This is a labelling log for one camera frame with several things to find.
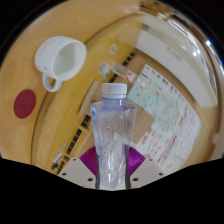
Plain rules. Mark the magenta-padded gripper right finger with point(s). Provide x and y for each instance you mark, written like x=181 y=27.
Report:
x=148 y=171

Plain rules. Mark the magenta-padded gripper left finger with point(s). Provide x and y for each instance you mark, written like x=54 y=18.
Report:
x=75 y=171

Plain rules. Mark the clear white-capped water bottle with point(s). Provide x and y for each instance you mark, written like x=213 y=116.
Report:
x=113 y=140

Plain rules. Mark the small dark gadget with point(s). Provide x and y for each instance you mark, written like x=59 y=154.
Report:
x=55 y=166

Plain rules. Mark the flat round red coaster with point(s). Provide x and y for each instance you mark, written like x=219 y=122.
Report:
x=24 y=104

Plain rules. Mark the colourful sticker cards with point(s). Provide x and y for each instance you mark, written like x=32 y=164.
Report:
x=103 y=69

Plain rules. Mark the white ceramic mug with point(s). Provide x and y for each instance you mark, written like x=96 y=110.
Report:
x=63 y=60

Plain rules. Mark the white door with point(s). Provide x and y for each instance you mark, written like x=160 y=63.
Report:
x=176 y=56

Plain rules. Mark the small colourful sticker card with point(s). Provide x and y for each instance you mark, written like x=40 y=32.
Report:
x=113 y=48

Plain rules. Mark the wall poster sheets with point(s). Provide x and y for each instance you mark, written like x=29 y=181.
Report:
x=166 y=120

